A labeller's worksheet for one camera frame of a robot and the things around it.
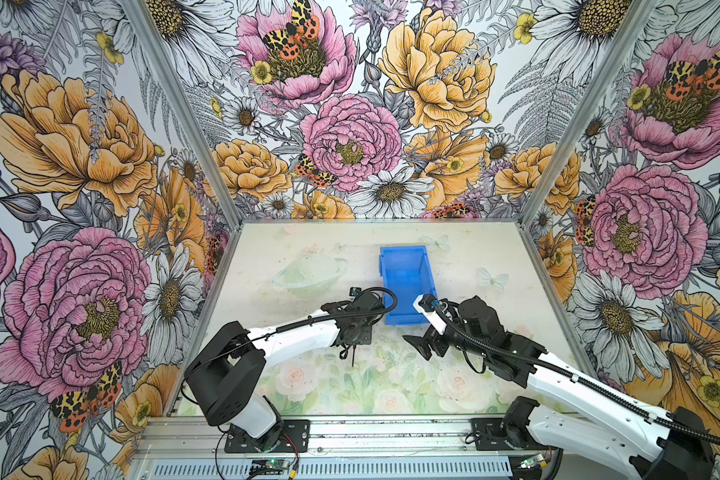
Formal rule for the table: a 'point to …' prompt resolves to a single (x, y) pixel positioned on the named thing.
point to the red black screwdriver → (354, 347)
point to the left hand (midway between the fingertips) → (354, 338)
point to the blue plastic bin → (407, 271)
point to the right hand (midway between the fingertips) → (419, 329)
